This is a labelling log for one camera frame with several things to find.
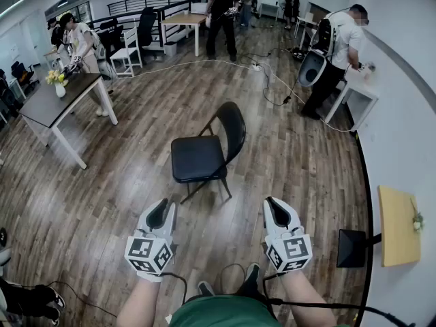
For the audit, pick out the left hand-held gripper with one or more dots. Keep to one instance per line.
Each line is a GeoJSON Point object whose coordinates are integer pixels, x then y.
{"type": "Point", "coordinates": [148, 254]}

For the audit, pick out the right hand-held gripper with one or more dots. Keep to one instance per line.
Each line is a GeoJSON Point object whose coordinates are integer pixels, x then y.
{"type": "Point", "coordinates": [291, 250]}

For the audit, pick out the black folding chair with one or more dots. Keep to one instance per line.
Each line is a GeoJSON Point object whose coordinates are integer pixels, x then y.
{"type": "Point", "coordinates": [195, 158]}

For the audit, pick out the person's right forearm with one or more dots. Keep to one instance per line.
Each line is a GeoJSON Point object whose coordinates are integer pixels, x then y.
{"type": "Point", "coordinates": [306, 295]}

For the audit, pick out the person's left forearm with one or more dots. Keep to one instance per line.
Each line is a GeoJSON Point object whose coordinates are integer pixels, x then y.
{"type": "Point", "coordinates": [139, 301]}

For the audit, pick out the white wooden chair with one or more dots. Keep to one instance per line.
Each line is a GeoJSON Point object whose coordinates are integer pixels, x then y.
{"type": "Point", "coordinates": [127, 54]}

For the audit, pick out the black office chair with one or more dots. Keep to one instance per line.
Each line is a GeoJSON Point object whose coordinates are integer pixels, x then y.
{"type": "Point", "coordinates": [147, 26]}
{"type": "Point", "coordinates": [110, 34]}

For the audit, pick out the person's right shoe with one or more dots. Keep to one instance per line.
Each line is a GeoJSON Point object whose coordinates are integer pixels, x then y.
{"type": "Point", "coordinates": [252, 272]}

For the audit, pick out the person's shoe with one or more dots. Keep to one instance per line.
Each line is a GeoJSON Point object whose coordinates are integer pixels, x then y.
{"type": "Point", "coordinates": [252, 272]}
{"type": "Point", "coordinates": [205, 289]}

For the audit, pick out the person's black trousers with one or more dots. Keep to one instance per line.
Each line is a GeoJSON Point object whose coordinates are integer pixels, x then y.
{"type": "Point", "coordinates": [250, 290]}

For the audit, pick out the black box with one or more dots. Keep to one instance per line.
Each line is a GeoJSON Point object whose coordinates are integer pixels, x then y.
{"type": "Point", "coordinates": [351, 249]}

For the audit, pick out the person's left shoe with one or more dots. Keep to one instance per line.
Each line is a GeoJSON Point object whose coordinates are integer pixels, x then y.
{"type": "Point", "coordinates": [205, 289]}

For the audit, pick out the person's green shirt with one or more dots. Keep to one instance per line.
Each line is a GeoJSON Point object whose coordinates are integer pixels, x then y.
{"type": "Point", "coordinates": [221, 313]}

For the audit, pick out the small pale flower sprig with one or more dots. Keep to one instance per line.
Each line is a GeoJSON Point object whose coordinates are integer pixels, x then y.
{"type": "Point", "coordinates": [417, 221]}

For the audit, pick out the white side table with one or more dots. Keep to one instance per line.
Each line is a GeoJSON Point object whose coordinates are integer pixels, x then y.
{"type": "Point", "coordinates": [361, 90]}

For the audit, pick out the white power strip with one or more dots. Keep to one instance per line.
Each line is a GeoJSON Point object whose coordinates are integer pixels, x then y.
{"type": "Point", "coordinates": [256, 67]}

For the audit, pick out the white and black backpack unit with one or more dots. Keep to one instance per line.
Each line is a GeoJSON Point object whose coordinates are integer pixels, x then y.
{"type": "Point", "coordinates": [315, 66]}

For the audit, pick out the dark-top table with white legs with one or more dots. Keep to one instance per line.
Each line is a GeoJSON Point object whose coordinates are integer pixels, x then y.
{"type": "Point", "coordinates": [51, 104]}

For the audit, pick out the white vase with yellow flowers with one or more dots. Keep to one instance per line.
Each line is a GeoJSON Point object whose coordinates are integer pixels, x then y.
{"type": "Point", "coordinates": [59, 89]}

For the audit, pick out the black round floor item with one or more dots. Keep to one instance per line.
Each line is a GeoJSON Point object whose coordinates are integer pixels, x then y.
{"type": "Point", "coordinates": [298, 54]}

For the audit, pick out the white waste bin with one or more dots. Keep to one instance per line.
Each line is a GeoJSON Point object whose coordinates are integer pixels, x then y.
{"type": "Point", "coordinates": [170, 49]}

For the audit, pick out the small white table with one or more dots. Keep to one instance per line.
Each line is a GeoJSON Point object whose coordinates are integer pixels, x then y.
{"type": "Point", "coordinates": [268, 7]}
{"type": "Point", "coordinates": [304, 22]}

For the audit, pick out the wooden-top table with white legs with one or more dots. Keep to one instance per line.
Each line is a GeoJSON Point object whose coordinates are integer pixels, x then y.
{"type": "Point", "coordinates": [182, 19]}

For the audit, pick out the grey standing fan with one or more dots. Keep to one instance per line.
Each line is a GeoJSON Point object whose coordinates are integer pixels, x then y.
{"type": "Point", "coordinates": [282, 2]}

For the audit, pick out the black metal railing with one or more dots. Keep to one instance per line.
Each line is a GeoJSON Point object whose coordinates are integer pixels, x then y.
{"type": "Point", "coordinates": [136, 2]}

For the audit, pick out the glass window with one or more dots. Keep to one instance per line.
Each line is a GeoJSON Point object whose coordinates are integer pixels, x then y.
{"type": "Point", "coordinates": [73, 12]}

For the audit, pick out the black pendant lamp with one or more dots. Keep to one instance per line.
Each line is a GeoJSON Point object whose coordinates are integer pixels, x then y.
{"type": "Point", "coordinates": [62, 3]}

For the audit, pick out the ceiling tube light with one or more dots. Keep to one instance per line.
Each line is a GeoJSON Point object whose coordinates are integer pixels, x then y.
{"type": "Point", "coordinates": [12, 7]}

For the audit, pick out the wooden wall board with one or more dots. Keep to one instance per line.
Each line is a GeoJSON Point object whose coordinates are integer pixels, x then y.
{"type": "Point", "coordinates": [396, 227]}

